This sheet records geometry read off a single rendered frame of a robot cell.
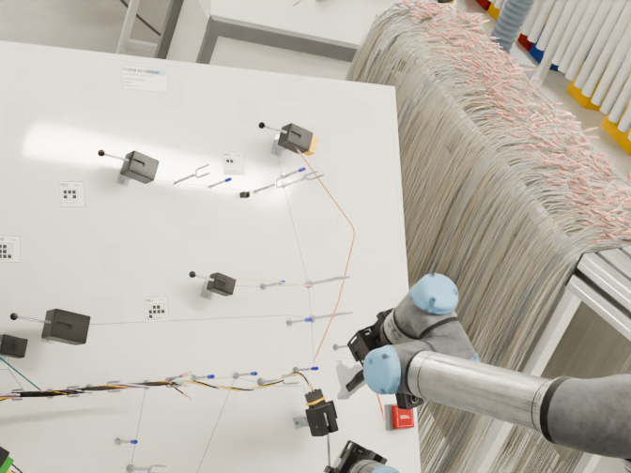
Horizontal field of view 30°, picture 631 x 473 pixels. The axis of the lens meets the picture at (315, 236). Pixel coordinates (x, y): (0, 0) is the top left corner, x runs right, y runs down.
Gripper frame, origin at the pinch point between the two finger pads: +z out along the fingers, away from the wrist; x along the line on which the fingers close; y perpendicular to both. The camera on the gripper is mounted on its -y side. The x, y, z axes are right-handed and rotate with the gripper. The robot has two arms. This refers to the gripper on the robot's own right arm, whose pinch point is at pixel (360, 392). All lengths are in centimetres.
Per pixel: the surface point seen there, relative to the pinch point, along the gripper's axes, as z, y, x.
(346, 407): 23.2, 4.5, -11.0
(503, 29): 85, 138, -198
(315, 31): 149, 198, -173
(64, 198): 0, 55, 38
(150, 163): -9, 53, 23
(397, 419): 22.4, -1.9, -20.7
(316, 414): 14.0, 2.8, 1.9
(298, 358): 17.6, 16.4, -2.7
